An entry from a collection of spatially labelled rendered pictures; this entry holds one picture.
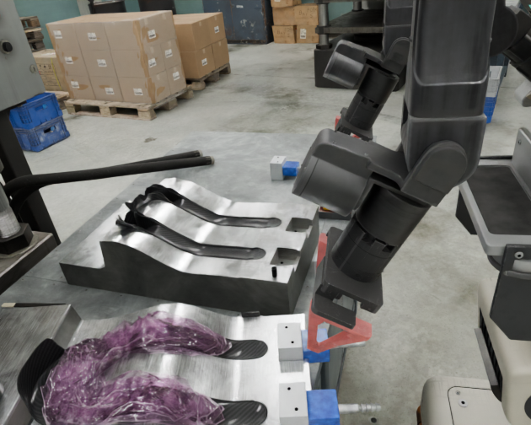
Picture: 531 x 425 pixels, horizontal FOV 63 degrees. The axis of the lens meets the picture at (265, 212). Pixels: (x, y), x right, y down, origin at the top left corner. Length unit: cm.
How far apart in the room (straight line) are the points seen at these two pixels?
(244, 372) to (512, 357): 42
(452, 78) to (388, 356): 152
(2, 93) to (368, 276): 115
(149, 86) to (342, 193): 426
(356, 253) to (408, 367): 137
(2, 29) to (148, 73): 325
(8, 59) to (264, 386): 111
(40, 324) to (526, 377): 75
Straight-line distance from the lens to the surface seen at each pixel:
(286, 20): 762
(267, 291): 77
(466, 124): 38
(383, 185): 41
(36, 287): 107
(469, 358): 187
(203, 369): 67
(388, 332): 189
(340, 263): 46
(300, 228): 92
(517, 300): 66
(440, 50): 37
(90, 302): 97
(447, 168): 38
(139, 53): 456
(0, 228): 124
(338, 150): 40
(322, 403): 62
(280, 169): 124
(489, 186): 74
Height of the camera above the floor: 138
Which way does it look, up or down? 31 degrees down
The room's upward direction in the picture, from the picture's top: 6 degrees counter-clockwise
